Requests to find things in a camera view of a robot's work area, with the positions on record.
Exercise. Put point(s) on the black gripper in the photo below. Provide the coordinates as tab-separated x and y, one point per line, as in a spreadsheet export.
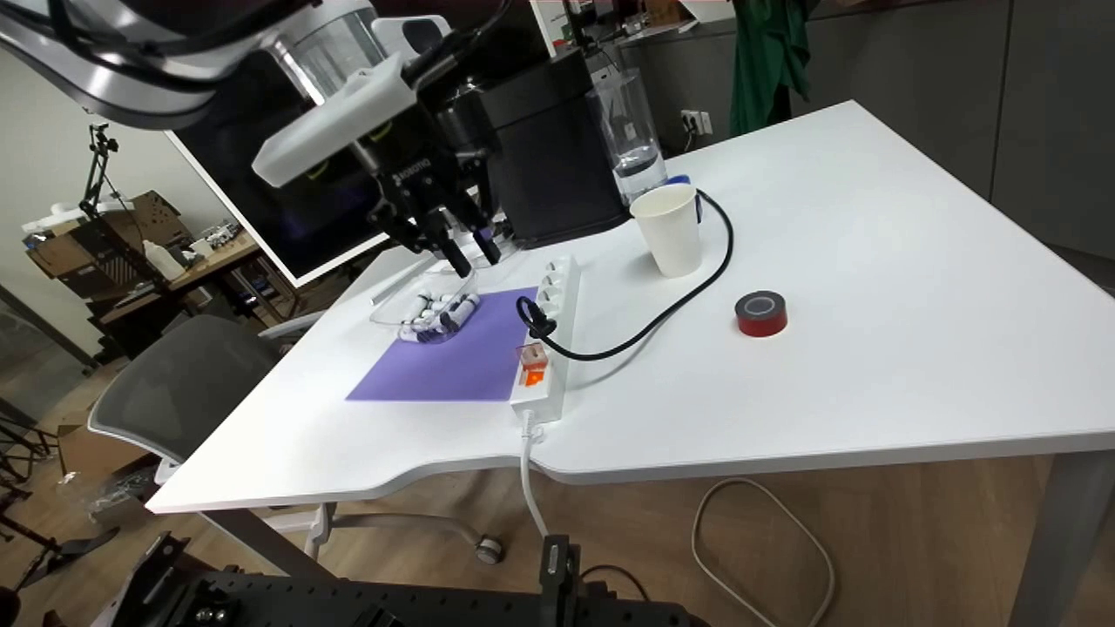
407	160

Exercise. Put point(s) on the white coffee capsule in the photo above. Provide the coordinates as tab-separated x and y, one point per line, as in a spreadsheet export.
414	325
459	312
428	298

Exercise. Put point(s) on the clear glass bowl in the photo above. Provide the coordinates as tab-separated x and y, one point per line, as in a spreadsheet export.
426	303

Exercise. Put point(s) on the purple mat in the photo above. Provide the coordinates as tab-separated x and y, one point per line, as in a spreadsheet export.
459	361

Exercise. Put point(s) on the black coffee machine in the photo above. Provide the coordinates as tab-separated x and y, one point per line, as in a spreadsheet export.
544	150

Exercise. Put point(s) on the white power strip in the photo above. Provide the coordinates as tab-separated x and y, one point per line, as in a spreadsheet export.
544	336

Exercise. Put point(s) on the clear water tank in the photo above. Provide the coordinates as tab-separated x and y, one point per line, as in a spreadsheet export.
627	122

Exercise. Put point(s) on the white paper cup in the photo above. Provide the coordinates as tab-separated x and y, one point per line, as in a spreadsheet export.
669	230

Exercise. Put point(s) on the grey office chair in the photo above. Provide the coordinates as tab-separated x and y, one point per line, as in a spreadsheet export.
187	383

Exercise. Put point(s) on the small dark red block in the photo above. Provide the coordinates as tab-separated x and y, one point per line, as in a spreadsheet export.
759	316

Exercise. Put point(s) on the cardboard box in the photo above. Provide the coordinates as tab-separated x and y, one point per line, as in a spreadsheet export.
140	230

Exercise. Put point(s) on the green cloth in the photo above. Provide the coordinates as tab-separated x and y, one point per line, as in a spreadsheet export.
767	56

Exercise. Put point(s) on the black tripod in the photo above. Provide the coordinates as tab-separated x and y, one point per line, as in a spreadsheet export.
101	160

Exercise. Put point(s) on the grey table leg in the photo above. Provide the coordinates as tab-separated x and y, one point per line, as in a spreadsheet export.
1065	543

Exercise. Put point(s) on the white frame computer monitor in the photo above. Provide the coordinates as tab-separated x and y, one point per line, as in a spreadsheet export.
291	219

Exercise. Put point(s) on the white wall outlet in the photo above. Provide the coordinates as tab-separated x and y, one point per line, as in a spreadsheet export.
699	122

